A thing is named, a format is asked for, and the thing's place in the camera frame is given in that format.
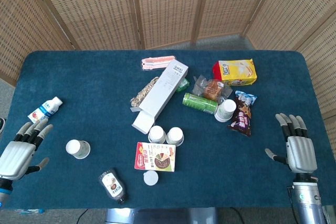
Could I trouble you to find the white milk bottle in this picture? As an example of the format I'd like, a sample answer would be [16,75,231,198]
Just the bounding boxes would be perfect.
[27,97,64,126]

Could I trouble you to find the yellow chips bag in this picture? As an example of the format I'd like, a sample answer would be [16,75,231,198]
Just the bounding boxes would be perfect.
[212,58,258,86]

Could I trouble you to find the brown snack bag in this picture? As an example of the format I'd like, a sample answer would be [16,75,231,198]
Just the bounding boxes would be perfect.
[227,95,252,137]

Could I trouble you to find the white cup near can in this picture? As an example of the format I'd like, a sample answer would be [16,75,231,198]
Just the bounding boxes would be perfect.
[214,99,237,123]

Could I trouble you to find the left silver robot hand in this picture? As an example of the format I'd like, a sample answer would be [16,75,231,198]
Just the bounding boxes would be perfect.
[0,118,54,182]

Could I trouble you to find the white paper cup blue flower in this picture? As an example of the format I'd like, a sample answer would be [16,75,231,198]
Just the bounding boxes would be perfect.
[148,125,167,144]

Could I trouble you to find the pink packaged item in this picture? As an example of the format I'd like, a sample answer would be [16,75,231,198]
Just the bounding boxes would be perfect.
[141,55,176,72]

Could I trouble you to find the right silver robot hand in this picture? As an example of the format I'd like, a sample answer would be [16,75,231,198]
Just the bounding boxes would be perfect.
[265,113,318,174]

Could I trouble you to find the teal felt table cover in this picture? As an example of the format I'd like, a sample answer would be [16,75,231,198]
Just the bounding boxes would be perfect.
[0,50,336,210]

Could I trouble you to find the blue white snack packet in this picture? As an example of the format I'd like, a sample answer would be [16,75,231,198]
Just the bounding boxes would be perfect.
[234,90,258,106]

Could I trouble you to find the green drink can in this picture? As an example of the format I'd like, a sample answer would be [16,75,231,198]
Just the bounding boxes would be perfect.
[182,92,219,114]

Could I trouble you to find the small green packet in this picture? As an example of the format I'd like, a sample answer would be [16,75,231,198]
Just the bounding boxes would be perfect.
[176,77,190,93]

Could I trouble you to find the white paper cup green leaves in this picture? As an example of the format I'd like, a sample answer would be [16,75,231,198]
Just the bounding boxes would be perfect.
[166,126,185,147]
[65,139,91,159]

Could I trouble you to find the red white cookie box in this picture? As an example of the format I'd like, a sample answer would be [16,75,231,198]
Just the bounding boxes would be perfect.
[134,142,176,173]

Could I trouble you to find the wicker folding screen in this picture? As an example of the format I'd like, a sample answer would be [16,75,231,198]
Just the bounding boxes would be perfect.
[0,0,336,167]

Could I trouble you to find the black cable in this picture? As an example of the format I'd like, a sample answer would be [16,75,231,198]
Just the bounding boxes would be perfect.
[78,209,90,224]
[227,207,243,224]

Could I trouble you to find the leopard pattern braided cord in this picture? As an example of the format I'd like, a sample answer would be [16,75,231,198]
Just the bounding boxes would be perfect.
[130,76,160,109]

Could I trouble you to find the dark sauce squeeze bottle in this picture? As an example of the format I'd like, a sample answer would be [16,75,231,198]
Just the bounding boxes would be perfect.
[98,168,128,204]

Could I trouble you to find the bread in clear wrapper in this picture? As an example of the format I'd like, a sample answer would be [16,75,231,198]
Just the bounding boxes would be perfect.
[193,74,233,104]

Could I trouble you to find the long grey cardboard box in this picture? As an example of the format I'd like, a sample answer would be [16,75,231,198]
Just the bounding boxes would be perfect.
[132,59,189,134]

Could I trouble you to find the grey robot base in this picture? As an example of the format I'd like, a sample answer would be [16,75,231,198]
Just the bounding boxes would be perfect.
[104,207,218,224]

